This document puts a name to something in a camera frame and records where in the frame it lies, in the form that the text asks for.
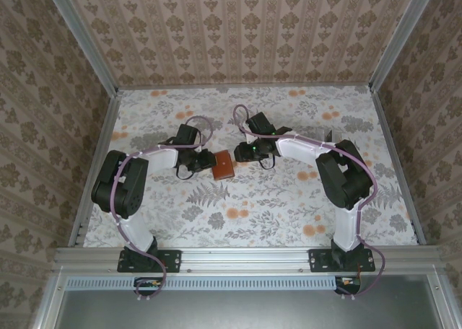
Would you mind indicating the grey metal panel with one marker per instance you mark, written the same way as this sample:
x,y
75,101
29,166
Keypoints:
x,y
234,311

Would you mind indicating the clear acrylic card box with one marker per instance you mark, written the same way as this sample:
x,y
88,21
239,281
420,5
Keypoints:
x,y
332,136

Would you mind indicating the small electronics board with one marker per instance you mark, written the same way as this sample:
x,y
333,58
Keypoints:
x,y
148,283
348,282

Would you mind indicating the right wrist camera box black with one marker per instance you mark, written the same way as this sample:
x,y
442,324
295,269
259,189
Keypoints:
x,y
260,123

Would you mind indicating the floral patterned table cover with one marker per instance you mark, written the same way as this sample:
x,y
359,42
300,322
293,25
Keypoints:
x,y
252,217

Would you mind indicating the aluminium frame cross rail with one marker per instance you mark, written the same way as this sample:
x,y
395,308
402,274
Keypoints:
x,y
245,258

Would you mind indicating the thin aluminium frame rail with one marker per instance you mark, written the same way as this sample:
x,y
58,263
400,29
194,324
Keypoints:
x,y
245,87

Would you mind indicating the brown leather card holder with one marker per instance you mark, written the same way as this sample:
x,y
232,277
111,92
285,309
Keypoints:
x,y
223,166

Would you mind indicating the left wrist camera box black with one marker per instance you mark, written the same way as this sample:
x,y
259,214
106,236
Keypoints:
x,y
188,136

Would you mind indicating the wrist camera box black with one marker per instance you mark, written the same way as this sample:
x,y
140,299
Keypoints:
x,y
260,123
188,136

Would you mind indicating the aluminium frame post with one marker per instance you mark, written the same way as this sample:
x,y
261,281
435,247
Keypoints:
x,y
84,37
400,37

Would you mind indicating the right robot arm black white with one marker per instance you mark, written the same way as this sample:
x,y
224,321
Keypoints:
x,y
343,177

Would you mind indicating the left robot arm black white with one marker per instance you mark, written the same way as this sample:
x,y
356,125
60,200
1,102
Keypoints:
x,y
119,184

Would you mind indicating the aluminium frame side rail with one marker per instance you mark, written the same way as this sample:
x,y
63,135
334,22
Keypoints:
x,y
385,127
107,127

